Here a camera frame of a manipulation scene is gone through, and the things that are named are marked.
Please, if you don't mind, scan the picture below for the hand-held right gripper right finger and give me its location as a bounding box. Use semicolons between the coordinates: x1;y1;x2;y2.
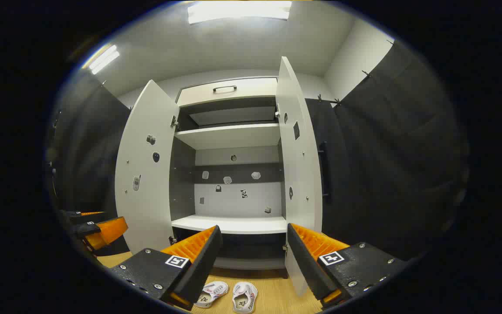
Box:
287;223;408;310

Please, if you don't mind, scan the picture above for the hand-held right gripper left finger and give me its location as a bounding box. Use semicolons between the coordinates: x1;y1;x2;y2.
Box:
109;225;223;311

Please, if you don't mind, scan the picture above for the white canvas shoe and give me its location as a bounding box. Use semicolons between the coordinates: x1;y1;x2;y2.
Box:
194;281;230;309
232;281;258;314

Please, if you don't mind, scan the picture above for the white cabinet door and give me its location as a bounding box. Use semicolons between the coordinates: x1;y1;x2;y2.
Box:
276;56;323;297
115;79;180;255

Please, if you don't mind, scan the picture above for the white shoe cabinet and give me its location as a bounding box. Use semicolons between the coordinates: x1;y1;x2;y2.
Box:
115;56;334;297

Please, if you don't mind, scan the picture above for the black backdrop cloth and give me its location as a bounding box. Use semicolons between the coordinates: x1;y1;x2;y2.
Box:
46;39;469;262

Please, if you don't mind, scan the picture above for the small ceiling light panel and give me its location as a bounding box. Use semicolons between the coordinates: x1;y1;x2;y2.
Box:
88;45;120;75

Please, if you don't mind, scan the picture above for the large ceiling light panel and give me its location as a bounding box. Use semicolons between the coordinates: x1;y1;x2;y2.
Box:
188;1;292;24

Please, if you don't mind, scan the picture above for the black door handle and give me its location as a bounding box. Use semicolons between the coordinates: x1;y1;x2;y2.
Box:
319;142;332;203

